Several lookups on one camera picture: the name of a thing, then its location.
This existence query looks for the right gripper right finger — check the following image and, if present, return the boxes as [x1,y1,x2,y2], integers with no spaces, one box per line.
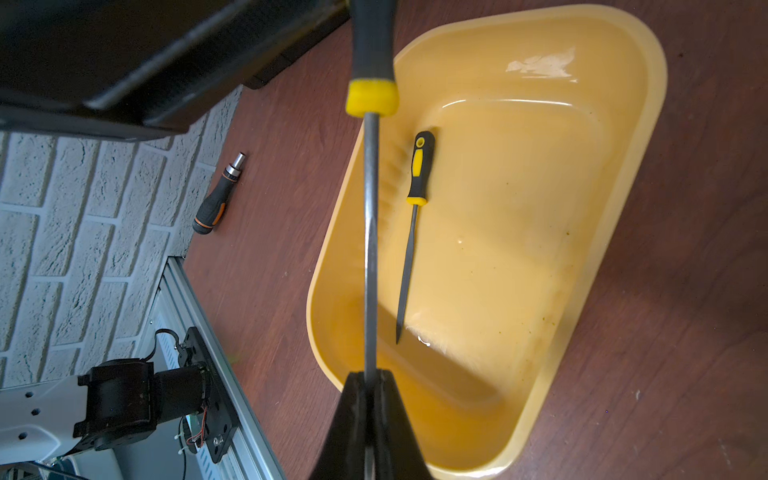
[373,369,432,480]

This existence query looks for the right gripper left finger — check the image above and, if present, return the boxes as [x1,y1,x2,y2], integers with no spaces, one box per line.
[309,372,368,480]

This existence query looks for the black yellow file tool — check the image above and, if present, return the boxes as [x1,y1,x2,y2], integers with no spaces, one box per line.
[345,0,399,389]
[395,130,436,343]

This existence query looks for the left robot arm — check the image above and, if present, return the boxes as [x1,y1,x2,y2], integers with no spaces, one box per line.
[1,358,211,465]

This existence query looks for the black orange screwdriver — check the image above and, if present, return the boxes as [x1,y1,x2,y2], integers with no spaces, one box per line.
[193,152,247,235]

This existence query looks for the yellow plastic tray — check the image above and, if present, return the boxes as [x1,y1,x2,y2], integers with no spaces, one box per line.
[305,4,669,480]

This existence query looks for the black plastic toolbox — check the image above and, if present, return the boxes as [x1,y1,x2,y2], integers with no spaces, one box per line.
[1,0,349,141]

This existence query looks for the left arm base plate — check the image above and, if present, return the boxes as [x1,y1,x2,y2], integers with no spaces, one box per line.
[178,327,241,464]

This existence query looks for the aluminium frame rail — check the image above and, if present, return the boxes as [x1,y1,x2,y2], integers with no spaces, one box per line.
[134,257,285,479]

